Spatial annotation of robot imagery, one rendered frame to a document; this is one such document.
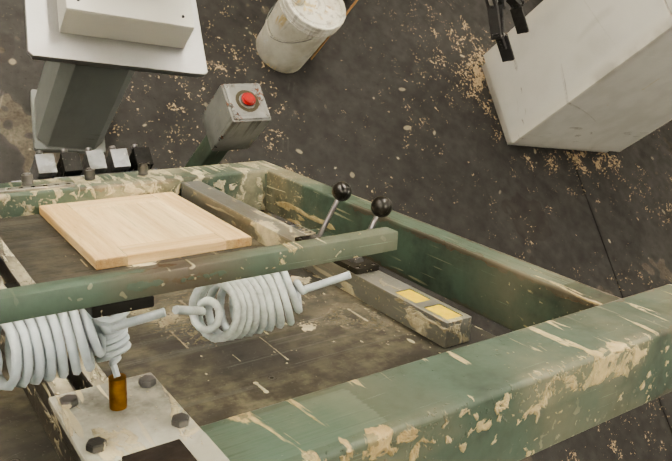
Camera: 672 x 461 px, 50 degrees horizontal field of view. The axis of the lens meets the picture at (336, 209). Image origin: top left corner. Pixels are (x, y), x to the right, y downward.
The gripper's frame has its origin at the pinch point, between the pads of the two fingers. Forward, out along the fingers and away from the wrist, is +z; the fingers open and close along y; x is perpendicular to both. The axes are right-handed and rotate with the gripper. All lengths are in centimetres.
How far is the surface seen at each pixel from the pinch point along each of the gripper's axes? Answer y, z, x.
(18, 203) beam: -88, -26, 81
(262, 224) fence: -75, -7, 31
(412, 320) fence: -96, -5, -11
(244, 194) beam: -47, 7, 63
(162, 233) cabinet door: -85, -14, 47
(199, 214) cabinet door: -72, -8, 50
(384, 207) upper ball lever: -77, -12, -1
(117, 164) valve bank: -57, -13, 88
